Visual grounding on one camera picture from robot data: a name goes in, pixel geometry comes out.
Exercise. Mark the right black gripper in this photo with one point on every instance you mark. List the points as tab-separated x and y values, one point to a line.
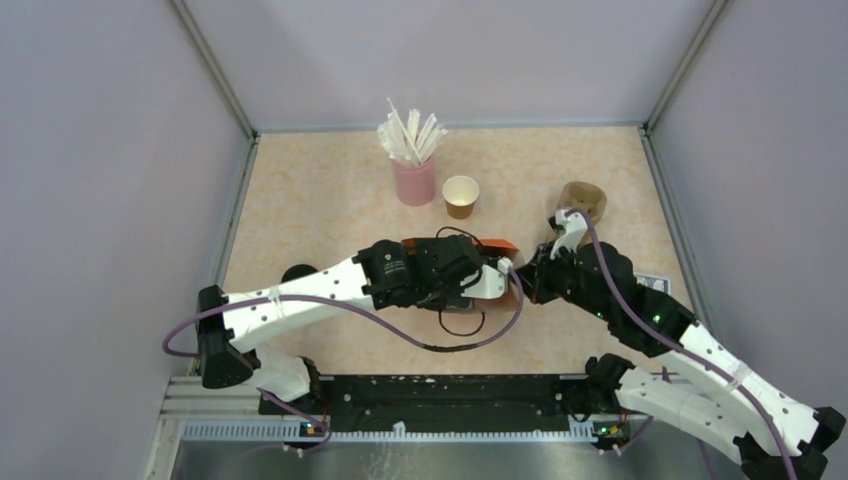
534	274

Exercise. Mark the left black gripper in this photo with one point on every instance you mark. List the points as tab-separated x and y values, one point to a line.
451	298

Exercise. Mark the orange paper bag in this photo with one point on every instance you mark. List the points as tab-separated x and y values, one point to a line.
491	249

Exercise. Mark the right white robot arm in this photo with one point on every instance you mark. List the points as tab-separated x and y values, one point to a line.
740	414

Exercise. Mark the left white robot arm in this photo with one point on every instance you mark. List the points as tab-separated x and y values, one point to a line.
233	327

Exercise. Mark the stack of brown paper cups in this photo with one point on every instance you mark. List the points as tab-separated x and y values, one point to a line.
460	194

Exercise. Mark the pink cylindrical straw holder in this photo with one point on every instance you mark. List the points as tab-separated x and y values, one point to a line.
415	186

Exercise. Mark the blue playing card deck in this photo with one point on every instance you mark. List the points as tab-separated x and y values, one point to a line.
661	284

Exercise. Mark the bundle of white wrapped straws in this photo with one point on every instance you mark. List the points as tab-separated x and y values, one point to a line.
410	141

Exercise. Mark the black plastic lid stack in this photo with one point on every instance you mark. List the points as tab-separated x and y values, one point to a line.
297	272

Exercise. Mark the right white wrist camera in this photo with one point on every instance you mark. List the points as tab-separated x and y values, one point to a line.
570	226

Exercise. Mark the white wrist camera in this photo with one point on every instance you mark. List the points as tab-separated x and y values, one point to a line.
570	226
490	282

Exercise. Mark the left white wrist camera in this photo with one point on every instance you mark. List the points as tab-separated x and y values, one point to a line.
490	282

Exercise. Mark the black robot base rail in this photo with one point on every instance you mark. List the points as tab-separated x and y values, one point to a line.
453	404

